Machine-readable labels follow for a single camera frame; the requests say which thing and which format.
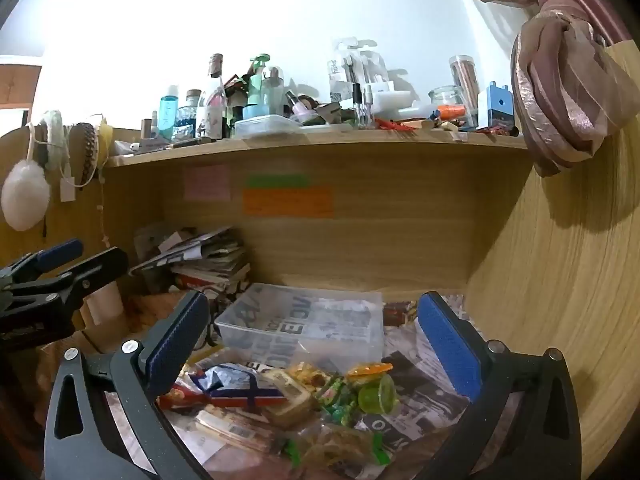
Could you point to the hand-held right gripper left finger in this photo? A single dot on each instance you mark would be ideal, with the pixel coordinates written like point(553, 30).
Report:
point(177, 342)

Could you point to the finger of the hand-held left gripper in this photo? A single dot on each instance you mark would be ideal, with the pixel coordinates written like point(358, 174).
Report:
point(57, 256)
point(100, 267)

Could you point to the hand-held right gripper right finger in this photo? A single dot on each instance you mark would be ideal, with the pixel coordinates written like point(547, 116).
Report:
point(447, 347)

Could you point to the red snack packet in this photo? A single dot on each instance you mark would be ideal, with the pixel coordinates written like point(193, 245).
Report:
point(175, 399)

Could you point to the blue white snack packet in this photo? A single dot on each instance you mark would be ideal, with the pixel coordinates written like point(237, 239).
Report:
point(235, 385)

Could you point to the orange lid jelly cup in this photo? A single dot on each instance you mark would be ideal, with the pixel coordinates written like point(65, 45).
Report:
point(369, 370)

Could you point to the green jelly cup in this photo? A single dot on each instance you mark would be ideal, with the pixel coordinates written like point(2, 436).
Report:
point(378, 392)

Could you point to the beige barcode snack packet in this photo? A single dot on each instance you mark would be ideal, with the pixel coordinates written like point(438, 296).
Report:
point(232, 429)

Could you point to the green candy packet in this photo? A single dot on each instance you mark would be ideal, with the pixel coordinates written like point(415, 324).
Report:
point(336, 396)

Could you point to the brown cracker packet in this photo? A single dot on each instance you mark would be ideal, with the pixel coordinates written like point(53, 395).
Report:
point(289, 396)

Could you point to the clear plastic container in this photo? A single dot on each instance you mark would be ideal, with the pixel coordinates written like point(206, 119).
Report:
point(305, 317)

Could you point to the clear cookie packet green ends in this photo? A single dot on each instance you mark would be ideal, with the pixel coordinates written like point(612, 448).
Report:
point(340, 447)

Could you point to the newspaper sheet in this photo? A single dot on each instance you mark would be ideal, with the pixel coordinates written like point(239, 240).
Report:
point(425, 410)

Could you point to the white hanging tag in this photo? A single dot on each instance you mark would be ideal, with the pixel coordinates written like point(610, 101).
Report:
point(66, 190)

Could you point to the white fluffy puff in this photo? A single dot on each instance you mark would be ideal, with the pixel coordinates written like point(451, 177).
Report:
point(25, 195)

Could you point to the stack of books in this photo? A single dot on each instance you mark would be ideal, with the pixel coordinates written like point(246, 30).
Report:
point(200, 260)

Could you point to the brown hair brush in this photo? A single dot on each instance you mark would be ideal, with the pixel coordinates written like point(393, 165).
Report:
point(87, 150)

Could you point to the white knitted cloth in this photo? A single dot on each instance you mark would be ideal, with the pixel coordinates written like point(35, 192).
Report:
point(52, 132)

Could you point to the pink sticky note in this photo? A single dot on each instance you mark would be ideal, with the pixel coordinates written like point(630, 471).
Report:
point(207, 182)

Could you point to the wooden shelf unit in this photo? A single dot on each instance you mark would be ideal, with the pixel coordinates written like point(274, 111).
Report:
point(375, 220)

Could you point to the blue liquid bottle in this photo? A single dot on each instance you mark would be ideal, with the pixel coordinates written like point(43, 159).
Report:
point(169, 115)

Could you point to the clear jar blue liquid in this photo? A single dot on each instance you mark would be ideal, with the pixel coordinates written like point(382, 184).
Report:
point(187, 117)

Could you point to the orange sticky note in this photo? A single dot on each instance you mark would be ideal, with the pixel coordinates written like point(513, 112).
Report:
point(288, 202)

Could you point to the green sticky note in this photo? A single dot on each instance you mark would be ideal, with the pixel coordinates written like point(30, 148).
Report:
point(276, 181)

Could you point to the cork top clear bottle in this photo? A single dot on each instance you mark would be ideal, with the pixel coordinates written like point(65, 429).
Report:
point(212, 105)

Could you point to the clear lidded box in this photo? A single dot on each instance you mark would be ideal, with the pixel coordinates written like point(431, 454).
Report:
point(265, 126)

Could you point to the green pump bottle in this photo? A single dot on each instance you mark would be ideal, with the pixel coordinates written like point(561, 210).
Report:
point(259, 85)

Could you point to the glass jar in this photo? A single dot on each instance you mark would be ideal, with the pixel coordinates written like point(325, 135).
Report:
point(447, 101)

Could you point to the blue white box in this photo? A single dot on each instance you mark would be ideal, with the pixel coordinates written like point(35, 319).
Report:
point(496, 105)

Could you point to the pale green flask bottle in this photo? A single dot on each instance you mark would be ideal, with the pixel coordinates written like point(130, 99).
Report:
point(274, 89)

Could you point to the small glass spray bottle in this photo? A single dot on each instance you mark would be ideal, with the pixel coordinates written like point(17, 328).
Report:
point(360, 107)

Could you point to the tall clear canister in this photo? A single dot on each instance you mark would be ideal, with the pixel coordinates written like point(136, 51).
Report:
point(462, 75)

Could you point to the pink tied curtain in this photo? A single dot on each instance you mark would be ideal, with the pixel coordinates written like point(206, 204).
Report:
point(565, 85)

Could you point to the clear blister packaging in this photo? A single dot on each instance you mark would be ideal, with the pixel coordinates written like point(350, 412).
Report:
point(360, 65)

